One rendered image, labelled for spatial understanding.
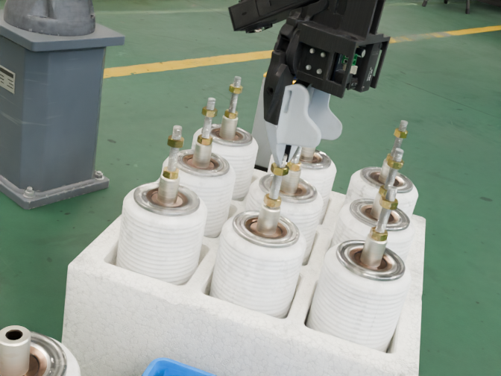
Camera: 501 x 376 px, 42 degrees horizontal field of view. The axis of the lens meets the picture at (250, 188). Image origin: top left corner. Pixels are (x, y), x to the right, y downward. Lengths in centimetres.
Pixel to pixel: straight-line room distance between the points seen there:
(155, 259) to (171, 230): 4
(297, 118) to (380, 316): 22
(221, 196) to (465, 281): 60
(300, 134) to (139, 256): 23
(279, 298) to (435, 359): 39
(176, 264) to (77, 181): 56
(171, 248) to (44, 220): 49
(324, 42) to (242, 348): 33
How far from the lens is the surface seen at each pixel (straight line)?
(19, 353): 49
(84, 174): 127
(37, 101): 116
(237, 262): 70
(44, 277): 104
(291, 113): 64
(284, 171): 69
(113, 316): 76
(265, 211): 71
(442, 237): 142
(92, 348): 80
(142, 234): 73
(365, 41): 60
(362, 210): 82
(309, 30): 61
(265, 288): 71
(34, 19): 115
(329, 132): 67
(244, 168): 94
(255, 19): 66
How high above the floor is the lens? 60
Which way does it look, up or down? 25 degrees down
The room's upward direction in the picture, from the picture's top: 12 degrees clockwise
